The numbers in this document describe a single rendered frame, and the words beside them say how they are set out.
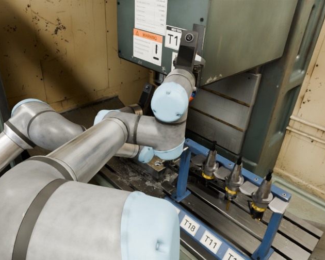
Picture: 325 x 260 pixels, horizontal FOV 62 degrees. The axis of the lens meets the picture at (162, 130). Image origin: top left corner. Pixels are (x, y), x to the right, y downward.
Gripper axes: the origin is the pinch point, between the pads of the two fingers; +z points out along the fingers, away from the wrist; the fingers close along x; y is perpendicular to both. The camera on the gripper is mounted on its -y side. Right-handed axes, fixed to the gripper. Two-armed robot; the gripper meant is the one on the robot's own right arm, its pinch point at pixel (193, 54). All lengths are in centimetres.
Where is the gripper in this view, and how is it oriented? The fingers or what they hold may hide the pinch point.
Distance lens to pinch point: 88.4
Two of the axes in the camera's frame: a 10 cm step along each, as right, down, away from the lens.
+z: 2.5, -4.8, 8.4
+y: -0.6, 8.6, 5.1
